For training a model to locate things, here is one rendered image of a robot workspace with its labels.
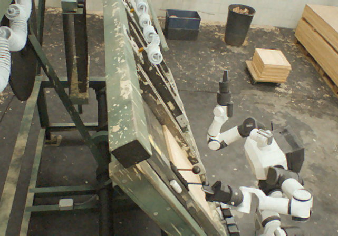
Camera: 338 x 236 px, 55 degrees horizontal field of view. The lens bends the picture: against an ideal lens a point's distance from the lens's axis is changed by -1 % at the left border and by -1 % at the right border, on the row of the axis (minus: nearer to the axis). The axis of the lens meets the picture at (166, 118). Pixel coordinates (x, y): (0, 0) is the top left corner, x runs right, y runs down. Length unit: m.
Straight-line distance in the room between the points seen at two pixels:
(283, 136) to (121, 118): 1.22
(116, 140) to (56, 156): 2.70
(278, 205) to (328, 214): 2.18
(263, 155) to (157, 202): 0.91
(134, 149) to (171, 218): 0.42
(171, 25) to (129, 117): 5.10
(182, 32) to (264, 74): 1.83
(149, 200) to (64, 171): 2.37
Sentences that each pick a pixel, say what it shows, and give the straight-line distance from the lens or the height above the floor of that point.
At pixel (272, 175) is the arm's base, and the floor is 1.33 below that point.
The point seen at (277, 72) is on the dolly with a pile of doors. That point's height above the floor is 0.28.
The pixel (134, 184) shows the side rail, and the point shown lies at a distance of 1.11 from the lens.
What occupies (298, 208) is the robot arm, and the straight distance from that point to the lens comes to 1.61.
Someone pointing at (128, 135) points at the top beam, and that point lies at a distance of 0.98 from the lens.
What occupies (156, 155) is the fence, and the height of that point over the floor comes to 1.61.
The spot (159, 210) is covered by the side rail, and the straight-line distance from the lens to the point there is 1.25.
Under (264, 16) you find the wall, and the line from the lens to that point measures 7.57.
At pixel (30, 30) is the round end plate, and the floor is 1.84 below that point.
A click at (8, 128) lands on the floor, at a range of 4.11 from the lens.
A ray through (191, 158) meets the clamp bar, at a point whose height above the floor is 1.07.
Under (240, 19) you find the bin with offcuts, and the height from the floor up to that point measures 0.53.
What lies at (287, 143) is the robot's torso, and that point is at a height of 1.39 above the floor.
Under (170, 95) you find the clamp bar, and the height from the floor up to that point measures 1.21.
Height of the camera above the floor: 2.59
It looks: 38 degrees down
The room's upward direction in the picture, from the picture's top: 8 degrees clockwise
